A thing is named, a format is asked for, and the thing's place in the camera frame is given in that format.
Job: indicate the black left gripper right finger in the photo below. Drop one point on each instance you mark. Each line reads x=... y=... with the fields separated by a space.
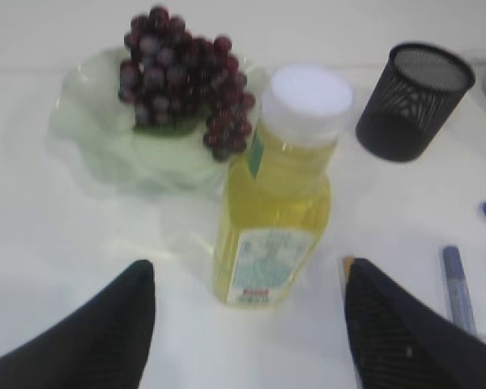
x=396 y=341

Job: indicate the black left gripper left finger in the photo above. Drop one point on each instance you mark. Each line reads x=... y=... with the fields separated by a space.
x=103 y=344

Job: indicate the yellow tea bottle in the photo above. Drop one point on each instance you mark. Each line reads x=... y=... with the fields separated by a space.
x=276 y=202

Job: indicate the purple grape bunch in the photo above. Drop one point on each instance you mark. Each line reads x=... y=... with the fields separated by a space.
x=174 y=78

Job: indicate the silver glitter pen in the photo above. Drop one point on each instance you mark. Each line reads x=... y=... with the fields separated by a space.
x=458 y=292

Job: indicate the gold glitter pen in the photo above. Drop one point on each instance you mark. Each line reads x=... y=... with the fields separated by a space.
x=346 y=268

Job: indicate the green wavy glass plate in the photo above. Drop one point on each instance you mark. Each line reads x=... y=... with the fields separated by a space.
x=88 y=114

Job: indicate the black mesh pen holder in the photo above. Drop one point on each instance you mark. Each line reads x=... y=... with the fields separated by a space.
x=419 y=88

